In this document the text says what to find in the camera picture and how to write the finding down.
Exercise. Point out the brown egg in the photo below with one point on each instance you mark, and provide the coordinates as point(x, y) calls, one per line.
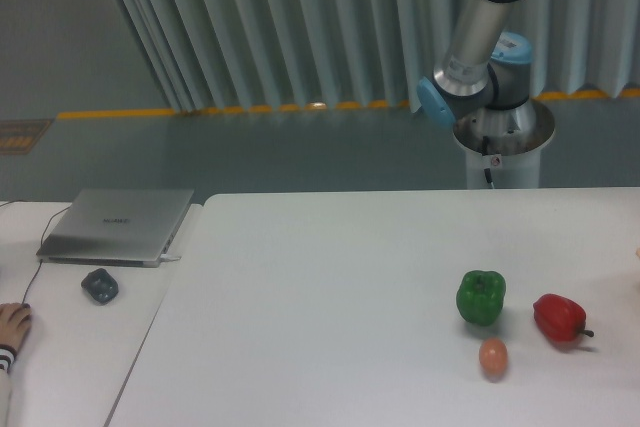
point(493, 357)

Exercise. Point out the striped sleeve forearm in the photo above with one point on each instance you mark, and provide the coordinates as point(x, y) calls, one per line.
point(7, 358)

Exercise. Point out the person's hand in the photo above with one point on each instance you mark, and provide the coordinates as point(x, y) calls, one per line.
point(12, 331)

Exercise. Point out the small black device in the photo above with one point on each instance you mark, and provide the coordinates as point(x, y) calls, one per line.
point(100, 286)

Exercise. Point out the red bell pepper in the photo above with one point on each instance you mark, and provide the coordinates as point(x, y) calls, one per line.
point(560, 319)

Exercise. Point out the silver closed laptop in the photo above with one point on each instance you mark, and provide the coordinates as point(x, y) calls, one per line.
point(117, 227)

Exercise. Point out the white folded curtain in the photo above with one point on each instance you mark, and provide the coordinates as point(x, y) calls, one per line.
point(252, 54)

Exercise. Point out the green bell pepper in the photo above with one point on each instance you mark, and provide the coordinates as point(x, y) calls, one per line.
point(480, 297)

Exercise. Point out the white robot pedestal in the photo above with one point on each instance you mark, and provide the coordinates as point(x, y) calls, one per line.
point(503, 148)

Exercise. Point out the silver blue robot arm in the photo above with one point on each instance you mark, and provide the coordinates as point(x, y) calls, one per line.
point(472, 75)

